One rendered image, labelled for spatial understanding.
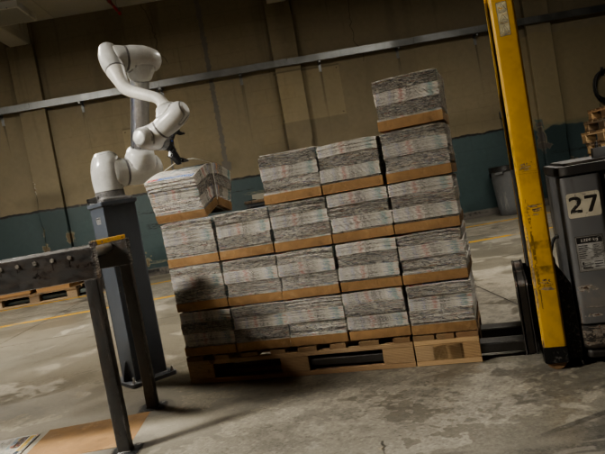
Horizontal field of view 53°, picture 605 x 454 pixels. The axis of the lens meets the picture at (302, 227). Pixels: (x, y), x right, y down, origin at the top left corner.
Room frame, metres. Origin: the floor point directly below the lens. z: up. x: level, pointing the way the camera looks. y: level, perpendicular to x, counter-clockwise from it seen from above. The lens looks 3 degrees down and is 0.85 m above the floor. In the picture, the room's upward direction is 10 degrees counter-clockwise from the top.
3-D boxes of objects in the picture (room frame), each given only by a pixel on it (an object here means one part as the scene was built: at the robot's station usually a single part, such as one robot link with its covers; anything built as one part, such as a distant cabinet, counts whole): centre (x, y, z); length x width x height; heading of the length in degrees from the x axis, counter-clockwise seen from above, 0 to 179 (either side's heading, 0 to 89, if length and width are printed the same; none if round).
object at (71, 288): (8.85, 3.87, 0.28); 1.20 x 0.83 x 0.57; 92
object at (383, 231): (3.06, 0.09, 0.40); 1.16 x 0.38 x 0.51; 72
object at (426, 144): (2.83, -0.60, 0.65); 0.39 x 0.30 x 1.29; 162
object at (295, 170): (3.02, -0.04, 0.95); 0.38 x 0.29 x 0.23; 162
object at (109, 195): (3.34, 1.03, 1.03); 0.22 x 0.18 x 0.06; 129
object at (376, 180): (2.92, -0.32, 0.86); 0.38 x 0.29 x 0.04; 161
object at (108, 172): (3.36, 1.00, 1.17); 0.18 x 0.16 x 0.22; 126
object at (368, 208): (3.06, 0.09, 0.42); 1.17 x 0.39 x 0.83; 72
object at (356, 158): (2.93, -0.32, 0.95); 0.38 x 0.29 x 0.23; 161
